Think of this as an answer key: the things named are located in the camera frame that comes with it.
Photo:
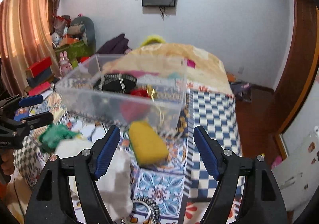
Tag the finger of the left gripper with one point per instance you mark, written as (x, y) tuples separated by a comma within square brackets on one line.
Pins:
[(38, 120), (18, 101)]

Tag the green soft cloth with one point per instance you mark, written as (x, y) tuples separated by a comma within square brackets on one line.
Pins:
[(53, 135)]

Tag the white soft cloth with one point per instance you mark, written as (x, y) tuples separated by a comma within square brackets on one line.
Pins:
[(114, 186)]

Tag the red drawstring pouch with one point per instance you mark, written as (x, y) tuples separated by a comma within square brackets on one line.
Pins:
[(133, 111)]

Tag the yellow soft sponge roll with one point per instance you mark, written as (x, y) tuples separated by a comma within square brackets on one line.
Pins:
[(148, 146)]

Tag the person's left hand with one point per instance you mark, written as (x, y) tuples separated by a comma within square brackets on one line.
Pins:
[(8, 162)]

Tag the red book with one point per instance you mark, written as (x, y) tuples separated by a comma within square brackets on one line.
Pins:
[(38, 90)]

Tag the red gift box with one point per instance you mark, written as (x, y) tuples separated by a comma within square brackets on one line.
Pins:
[(38, 67)]

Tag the pink plush rabbit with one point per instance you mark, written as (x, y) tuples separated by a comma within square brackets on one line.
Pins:
[(65, 65)]

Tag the green cardboard box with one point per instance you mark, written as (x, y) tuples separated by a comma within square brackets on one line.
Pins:
[(75, 50)]

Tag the patterned bed sheet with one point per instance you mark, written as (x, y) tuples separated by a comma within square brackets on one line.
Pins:
[(160, 177)]

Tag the orange striped curtain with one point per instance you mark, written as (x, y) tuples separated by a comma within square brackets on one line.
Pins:
[(26, 28)]

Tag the clear plastic storage box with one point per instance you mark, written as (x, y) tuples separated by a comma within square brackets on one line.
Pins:
[(167, 95)]

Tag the grey plush toy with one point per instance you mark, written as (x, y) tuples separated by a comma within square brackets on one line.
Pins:
[(83, 27)]

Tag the dark clothes pile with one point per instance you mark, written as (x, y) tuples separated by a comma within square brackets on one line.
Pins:
[(117, 45)]

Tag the yellow curved pillow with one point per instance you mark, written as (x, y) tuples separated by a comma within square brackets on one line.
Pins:
[(152, 39)]

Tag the beige floral blanket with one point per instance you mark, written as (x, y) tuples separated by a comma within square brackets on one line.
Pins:
[(169, 59)]

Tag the pink square cloth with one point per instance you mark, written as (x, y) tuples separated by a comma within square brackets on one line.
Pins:
[(191, 64)]

